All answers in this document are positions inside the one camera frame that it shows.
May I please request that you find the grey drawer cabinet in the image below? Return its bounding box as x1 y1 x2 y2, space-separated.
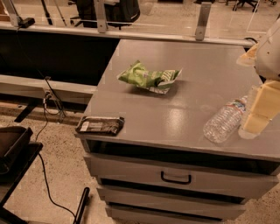
80 40 279 224

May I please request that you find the green jalapeno chip bag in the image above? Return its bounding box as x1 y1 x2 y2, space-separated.
116 60 181 95

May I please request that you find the dark rxbar chocolate bar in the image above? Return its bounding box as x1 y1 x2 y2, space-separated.
75 116 125 136

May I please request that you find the black drawer handle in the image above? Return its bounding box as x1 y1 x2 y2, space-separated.
160 171 193 186

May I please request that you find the black floor stand bar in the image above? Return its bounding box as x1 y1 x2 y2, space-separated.
73 187 90 224

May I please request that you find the black office chair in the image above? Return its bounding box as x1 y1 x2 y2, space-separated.
68 0 141 28

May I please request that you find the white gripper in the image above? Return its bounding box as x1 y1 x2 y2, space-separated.
236 18 280 139

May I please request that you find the black power cable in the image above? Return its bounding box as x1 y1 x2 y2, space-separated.
34 76 77 218

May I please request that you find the clear plastic water bottle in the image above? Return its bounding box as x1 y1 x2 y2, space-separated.
203 95 248 144

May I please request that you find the metal glass-railing frame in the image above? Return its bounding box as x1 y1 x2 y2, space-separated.
0 0 257 49

